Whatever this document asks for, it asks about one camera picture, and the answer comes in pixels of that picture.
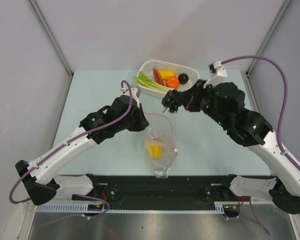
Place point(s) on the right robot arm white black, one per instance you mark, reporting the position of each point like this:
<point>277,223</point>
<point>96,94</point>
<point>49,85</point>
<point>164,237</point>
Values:
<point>225,104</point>

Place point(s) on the fake black grape bunch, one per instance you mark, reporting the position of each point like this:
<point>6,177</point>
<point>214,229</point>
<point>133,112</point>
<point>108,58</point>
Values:
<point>170,102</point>

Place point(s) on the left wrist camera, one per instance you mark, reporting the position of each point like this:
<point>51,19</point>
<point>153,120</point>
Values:
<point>135,93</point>

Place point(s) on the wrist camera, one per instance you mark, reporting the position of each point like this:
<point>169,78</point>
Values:
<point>218,74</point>
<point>135,93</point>

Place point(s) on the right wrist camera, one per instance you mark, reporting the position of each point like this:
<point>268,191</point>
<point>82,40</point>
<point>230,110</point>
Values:
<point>218,74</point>

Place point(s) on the yellow fake lemon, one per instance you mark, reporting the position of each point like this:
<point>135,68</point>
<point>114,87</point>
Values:
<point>166,73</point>

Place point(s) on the dark purple fake plum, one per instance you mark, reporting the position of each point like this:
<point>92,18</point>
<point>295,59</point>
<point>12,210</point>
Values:
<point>183,78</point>

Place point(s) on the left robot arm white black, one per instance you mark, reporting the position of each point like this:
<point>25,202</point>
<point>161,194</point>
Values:
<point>40,176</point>

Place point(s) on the fake green lettuce leaf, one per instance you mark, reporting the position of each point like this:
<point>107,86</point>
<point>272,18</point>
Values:
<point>147,82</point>

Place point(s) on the fake watermelon slice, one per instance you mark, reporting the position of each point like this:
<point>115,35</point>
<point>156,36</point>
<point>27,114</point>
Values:
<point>157,76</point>

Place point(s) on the clear zip top bag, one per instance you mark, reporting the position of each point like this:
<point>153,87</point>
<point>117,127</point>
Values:
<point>160,132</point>

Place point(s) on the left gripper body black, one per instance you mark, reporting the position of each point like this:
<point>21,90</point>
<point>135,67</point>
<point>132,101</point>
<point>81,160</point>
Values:
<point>136,123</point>

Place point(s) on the yellow fake bell pepper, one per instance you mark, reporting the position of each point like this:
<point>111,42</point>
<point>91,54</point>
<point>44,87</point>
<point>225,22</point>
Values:
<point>153,151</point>

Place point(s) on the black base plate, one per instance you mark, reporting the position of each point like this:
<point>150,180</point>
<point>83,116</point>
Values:
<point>148,193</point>

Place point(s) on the white slotted cable duct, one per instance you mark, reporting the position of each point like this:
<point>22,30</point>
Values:
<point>58,207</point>

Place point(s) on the white perforated plastic basket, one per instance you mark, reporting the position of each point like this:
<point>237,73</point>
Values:
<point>161,65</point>

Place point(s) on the orange fake orange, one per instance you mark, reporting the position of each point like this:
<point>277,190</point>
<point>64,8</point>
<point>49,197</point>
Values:
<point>172,82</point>

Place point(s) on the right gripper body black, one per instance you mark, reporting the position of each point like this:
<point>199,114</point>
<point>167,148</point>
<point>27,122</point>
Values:
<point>201,98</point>

